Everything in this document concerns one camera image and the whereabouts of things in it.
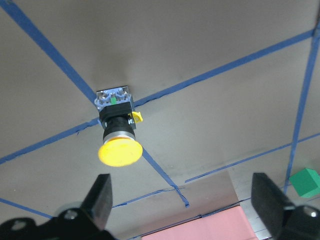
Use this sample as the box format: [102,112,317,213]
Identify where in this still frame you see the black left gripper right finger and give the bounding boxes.
[251,172,320,240]

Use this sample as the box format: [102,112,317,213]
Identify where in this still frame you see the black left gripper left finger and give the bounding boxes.
[0,173,115,240]

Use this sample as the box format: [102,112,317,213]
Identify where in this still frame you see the yellow push button switch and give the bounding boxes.
[94,85,143,167]

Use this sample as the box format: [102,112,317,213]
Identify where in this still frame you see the pink plastic bin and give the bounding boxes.
[142,206,257,240]

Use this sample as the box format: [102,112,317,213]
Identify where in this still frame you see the green foam cube near bin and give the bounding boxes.
[289,168,320,198]

